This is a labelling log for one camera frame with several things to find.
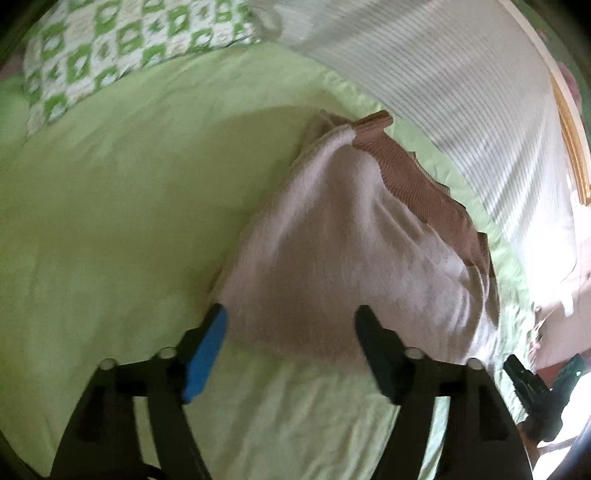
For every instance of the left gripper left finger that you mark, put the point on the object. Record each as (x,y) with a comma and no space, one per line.
(101,439)

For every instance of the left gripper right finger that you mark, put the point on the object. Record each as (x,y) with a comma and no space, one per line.
(480,439)

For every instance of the beige knit sweater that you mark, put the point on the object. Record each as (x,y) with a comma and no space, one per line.
(359,222)

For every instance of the green bed sheet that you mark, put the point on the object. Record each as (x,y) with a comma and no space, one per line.
(115,220)

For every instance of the gold framed headboard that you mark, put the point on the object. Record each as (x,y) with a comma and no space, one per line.
(573,131)

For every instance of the white striped pillow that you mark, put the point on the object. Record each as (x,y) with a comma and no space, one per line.
(469,77)

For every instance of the green patterned small pillow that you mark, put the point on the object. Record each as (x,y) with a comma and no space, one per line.
(80,47)

